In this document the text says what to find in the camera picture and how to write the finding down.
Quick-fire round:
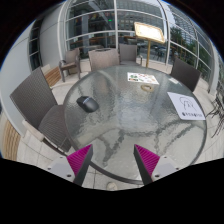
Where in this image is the colourful picture menu card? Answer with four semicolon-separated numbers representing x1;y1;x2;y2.
127;72;160;85

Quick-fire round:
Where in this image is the tan tape roll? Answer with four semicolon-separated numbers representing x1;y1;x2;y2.
140;84;156;93

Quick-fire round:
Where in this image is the gold menu display stand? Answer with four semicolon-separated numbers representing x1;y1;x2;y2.
133;21;166;69

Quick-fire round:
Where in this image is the wooden slat bench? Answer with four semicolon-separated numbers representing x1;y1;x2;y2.
0;114;22;162
41;64;63;88

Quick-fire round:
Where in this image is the brown wicker armchair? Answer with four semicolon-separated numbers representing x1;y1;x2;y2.
58;48;82;83

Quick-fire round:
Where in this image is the green metal bistro table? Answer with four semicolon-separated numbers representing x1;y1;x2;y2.
206;84;224;138

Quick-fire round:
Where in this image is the black computer mouse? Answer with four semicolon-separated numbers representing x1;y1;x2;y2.
76;95;100;113

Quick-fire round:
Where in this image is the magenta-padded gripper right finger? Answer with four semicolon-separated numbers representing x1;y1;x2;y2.
133;143;182;186

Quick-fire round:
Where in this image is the grey wicker armchair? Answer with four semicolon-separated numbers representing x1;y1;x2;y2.
118;43;144;66

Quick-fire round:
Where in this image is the dark grey wicker chair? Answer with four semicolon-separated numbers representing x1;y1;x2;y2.
170;58;202;93
9;66;73;154

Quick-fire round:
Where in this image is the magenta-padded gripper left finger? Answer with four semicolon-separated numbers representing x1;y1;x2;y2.
46;143;94;187

